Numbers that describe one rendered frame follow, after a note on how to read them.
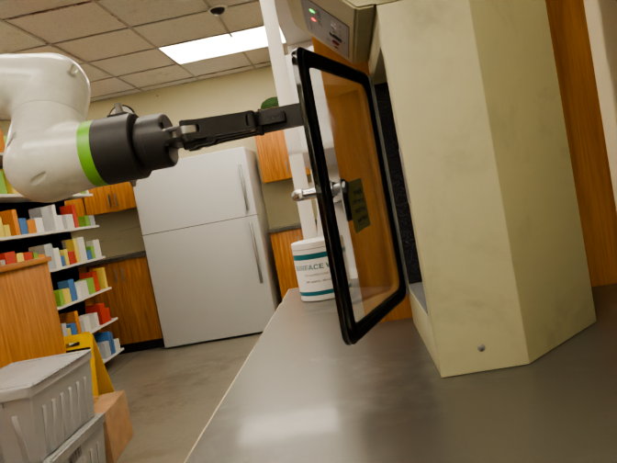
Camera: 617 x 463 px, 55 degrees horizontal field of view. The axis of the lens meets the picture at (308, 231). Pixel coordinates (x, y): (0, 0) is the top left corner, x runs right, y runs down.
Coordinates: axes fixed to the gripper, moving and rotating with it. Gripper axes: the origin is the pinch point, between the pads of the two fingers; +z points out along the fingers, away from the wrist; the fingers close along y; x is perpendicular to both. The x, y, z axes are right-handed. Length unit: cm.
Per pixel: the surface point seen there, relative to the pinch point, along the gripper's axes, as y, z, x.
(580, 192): 30, 48, 19
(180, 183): 481, -149, -26
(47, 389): 160, -134, 71
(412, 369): -1.5, 10.8, 36.8
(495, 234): -6.9, 23.3, 20.0
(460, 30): -6.9, 23.2, -5.3
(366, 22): -0.2, 12.8, -10.3
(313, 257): 64, -5, 26
